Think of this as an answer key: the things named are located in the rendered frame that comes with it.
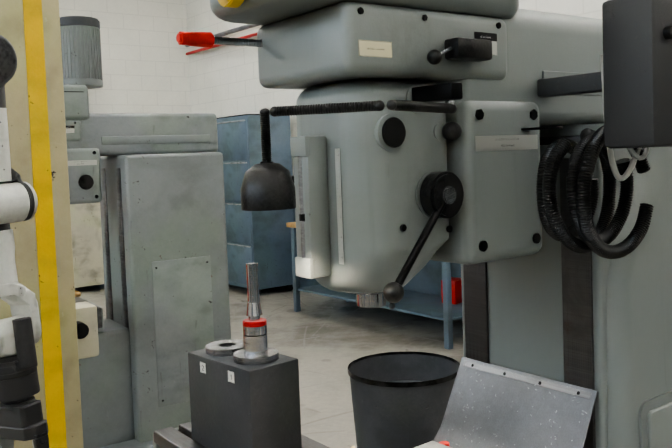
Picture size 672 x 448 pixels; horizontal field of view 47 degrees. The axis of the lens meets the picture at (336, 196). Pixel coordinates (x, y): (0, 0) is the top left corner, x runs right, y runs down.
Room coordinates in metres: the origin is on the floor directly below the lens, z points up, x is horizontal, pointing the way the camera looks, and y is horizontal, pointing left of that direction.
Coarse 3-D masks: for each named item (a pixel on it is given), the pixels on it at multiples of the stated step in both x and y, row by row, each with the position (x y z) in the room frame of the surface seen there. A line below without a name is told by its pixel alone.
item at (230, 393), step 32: (192, 352) 1.57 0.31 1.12; (224, 352) 1.53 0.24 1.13; (192, 384) 1.57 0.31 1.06; (224, 384) 1.48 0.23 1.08; (256, 384) 1.43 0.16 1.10; (288, 384) 1.48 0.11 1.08; (192, 416) 1.57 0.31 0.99; (224, 416) 1.49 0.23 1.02; (256, 416) 1.43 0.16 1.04; (288, 416) 1.48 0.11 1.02
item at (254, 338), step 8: (248, 328) 1.48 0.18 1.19; (256, 328) 1.48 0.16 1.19; (264, 328) 1.49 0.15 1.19; (248, 336) 1.48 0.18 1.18; (256, 336) 1.48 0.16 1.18; (264, 336) 1.49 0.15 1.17; (248, 344) 1.48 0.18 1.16; (256, 344) 1.48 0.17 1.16; (264, 344) 1.49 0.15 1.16; (248, 352) 1.48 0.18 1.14; (256, 352) 1.48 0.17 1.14; (264, 352) 1.49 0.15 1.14
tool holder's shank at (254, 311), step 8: (248, 264) 1.49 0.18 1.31; (256, 264) 1.50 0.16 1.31; (248, 272) 1.49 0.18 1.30; (256, 272) 1.49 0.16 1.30; (248, 280) 1.49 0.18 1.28; (256, 280) 1.49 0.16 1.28; (248, 288) 1.49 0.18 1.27; (256, 288) 1.49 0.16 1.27; (248, 296) 1.49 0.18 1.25; (256, 296) 1.49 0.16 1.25; (248, 304) 1.49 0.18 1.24; (256, 304) 1.49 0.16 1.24; (248, 312) 1.49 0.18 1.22; (256, 312) 1.49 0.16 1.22; (256, 320) 1.49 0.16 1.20
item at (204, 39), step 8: (184, 32) 1.14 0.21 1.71; (192, 32) 1.15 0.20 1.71; (200, 32) 1.15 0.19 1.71; (208, 32) 1.16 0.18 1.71; (176, 40) 1.14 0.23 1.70; (184, 40) 1.13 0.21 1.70; (192, 40) 1.14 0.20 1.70; (200, 40) 1.15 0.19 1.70; (208, 40) 1.16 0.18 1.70; (216, 40) 1.17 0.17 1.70; (224, 40) 1.18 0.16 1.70; (232, 40) 1.19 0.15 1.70; (240, 40) 1.19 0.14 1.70; (248, 40) 1.20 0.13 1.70; (256, 40) 1.21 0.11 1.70
